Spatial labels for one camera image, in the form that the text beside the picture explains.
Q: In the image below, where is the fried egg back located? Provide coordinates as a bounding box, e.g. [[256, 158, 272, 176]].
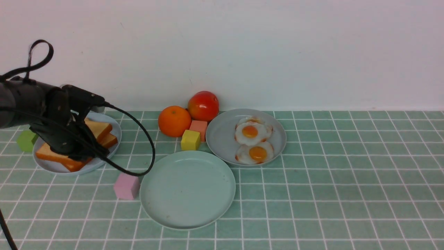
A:
[[236, 116, 269, 126]]

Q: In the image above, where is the toast slice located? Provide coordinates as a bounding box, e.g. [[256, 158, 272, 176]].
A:
[[35, 133, 118, 172], [84, 118, 117, 147]]

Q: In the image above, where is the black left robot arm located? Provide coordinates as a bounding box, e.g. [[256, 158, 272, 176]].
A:
[[1, 76, 109, 162]]

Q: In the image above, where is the mint green plate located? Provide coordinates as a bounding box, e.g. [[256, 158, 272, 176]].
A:
[[139, 151, 236, 231]]

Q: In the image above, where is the yellow cube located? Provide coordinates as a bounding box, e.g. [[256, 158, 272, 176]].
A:
[[181, 130, 201, 151]]

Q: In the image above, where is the green checked tablecloth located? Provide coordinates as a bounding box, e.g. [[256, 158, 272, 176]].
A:
[[0, 111, 444, 250]]

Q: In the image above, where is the green cube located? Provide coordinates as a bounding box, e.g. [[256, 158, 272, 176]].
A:
[[16, 130, 39, 152]]

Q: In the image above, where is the salmon pink cube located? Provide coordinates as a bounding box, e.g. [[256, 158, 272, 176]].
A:
[[189, 120, 208, 142]]

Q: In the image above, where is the orange fruit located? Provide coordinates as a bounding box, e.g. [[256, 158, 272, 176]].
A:
[[157, 106, 192, 138]]

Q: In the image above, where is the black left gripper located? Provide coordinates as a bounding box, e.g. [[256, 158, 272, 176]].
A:
[[30, 84, 109, 161]]

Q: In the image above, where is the light blue plate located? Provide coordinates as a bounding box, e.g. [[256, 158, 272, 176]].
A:
[[32, 112, 122, 176]]

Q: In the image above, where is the fried egg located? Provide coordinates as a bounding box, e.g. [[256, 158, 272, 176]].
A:
[[236, 116, 269, 126], [235, 141, 274, 165], [234, 122, 273, 146]]

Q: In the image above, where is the fried egg front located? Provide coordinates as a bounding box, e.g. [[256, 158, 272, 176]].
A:
[[235, 141, 274, 165]]

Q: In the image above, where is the red apple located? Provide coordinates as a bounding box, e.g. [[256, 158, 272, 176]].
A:
[[187, 91, 220, 122]]

